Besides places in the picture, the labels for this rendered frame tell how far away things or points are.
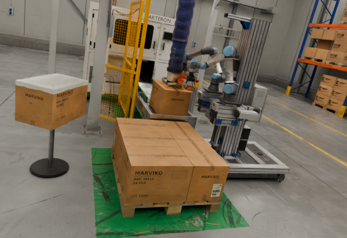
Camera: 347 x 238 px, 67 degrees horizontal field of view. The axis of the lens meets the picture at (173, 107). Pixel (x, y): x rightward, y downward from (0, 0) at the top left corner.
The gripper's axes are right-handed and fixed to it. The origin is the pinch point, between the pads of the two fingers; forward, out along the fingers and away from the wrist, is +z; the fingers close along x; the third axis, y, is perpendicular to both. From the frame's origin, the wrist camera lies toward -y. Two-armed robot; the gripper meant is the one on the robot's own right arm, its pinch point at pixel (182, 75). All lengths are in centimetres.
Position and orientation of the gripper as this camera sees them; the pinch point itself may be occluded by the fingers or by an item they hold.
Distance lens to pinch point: 424.4
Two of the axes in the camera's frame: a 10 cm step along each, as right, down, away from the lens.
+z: -1.8, 9.4, 2.8
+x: 9.3, 0.7, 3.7
